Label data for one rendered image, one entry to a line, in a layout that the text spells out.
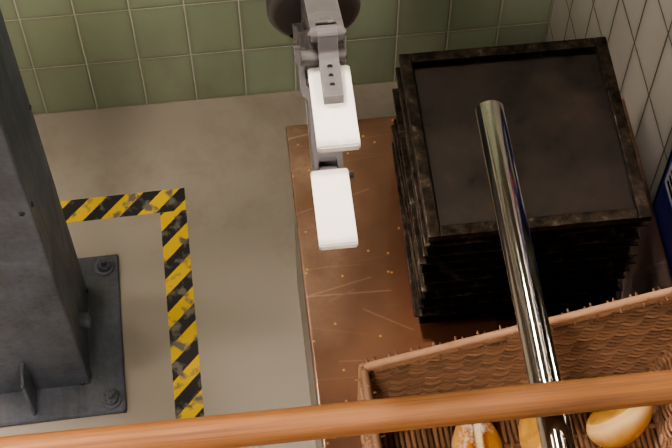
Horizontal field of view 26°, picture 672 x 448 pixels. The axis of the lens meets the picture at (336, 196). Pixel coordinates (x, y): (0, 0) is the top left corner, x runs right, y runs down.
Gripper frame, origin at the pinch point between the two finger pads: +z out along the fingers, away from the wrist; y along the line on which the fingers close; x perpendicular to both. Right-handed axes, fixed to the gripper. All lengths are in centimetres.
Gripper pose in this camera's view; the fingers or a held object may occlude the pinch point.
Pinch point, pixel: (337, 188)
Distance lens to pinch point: 107.0
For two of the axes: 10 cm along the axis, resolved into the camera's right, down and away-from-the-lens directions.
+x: -9.9, 0.9, -0.6
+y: 0.0, 5.3, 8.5
